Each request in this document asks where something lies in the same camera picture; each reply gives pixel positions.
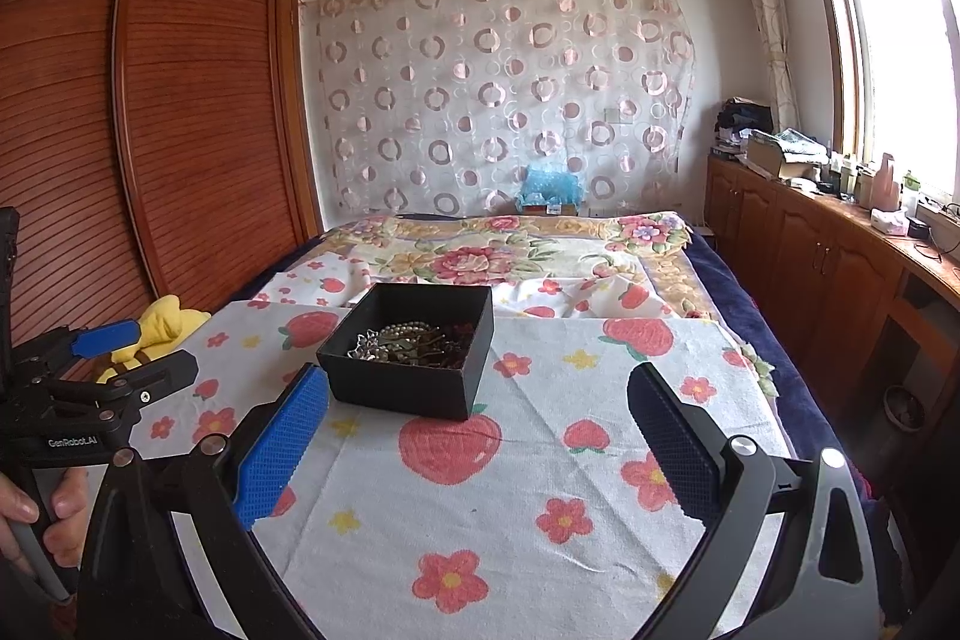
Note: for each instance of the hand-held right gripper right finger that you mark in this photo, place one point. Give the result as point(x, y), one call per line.
point(675, 445)

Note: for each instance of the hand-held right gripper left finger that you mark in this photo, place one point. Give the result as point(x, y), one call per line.
point(281, 445)

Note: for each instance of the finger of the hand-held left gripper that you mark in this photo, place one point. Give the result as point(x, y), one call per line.
point(105, 338)
point(161, 370)

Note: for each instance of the black cardboard box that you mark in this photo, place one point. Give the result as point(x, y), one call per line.
point(397, 389)

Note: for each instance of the person's left hand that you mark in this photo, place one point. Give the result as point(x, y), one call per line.
point(60, 497)

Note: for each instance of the yellow plush toy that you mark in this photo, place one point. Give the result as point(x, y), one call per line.
point(169, 321)

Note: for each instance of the dark blue bedspread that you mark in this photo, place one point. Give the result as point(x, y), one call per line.
point(757, 325)

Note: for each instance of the strawberry and flower printed cloth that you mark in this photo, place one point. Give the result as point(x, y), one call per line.
point(525, 460)

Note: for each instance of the wooden cabinet row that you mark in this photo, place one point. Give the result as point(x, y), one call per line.
point(810, 257)

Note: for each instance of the brown wooden slatted wardrobe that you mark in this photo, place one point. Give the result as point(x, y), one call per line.
point(187, 123)

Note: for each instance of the round bowl on floor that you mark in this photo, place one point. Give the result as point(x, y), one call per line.
point(905, 407)

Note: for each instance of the floral blanket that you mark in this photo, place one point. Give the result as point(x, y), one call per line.
point(480, 254)

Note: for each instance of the blue gift bag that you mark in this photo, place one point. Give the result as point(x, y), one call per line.
point(549, 186)

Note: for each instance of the pile of clutter on cabinet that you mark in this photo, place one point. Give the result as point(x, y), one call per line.
point(780, 149)

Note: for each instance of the sheer curtain with pink circles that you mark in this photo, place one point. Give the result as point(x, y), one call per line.
point(495, 85)

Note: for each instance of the beige patterned window curtain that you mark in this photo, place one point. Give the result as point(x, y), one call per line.
point(765, 10)

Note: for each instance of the window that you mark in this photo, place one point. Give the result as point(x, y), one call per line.
point(892, 48)

